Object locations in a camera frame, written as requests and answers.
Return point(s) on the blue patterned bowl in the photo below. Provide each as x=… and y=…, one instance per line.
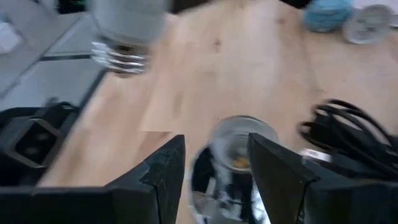
x=326, y=15

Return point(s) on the small white spotlight bulb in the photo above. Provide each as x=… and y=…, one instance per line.
x=368, y=25

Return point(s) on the black aluminium table frame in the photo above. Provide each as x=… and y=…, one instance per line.
x=15, y=177

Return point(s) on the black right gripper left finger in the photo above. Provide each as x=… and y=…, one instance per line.
x=93, y=205

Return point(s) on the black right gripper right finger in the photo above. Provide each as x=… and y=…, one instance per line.
x=311, y=205

